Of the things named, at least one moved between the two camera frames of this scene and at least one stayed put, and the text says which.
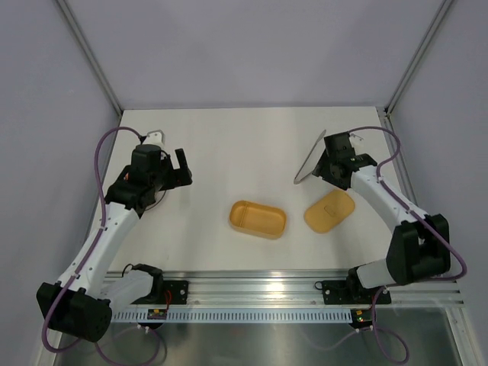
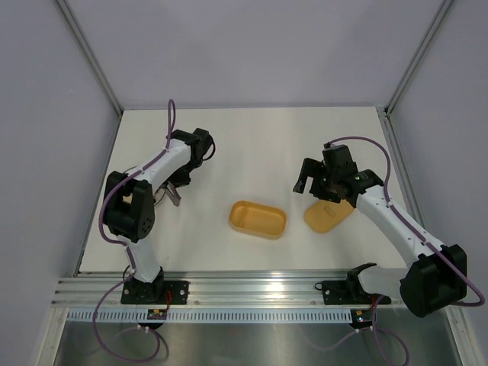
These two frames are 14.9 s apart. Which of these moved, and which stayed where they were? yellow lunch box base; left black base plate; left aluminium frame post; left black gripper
Moved: left black gripper
Stayed: left aluminium frame post; left black base plate; yellow lunch box base
